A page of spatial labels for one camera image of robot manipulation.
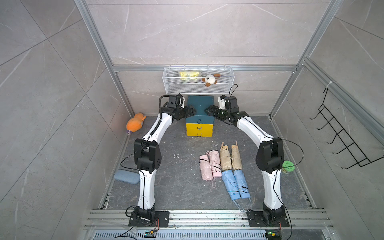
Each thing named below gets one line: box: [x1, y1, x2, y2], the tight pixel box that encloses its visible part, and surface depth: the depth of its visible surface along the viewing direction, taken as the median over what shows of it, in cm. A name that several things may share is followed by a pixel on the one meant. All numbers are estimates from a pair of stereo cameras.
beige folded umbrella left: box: [220, 141, 232, 171], surface depth 93 cm
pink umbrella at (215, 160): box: [206, 150, 222, 178], surface depth 91 cm
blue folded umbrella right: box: [233, 169, 251, 199], surface depth 83 cm
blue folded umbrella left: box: [221, 169, 241, 201], surface depth 83 cm
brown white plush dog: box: [202, 73, 221, 88], surface depth 88 cm
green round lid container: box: [282, 160, 296, 172], surface depth 89 cm
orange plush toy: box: [126, 112, 147, 133], surface depth 108 cm
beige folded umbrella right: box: [231, 140, 242, 171], surface depth 94 cm
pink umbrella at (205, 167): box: [199, 154, 213, 181], surface depth 90 cm
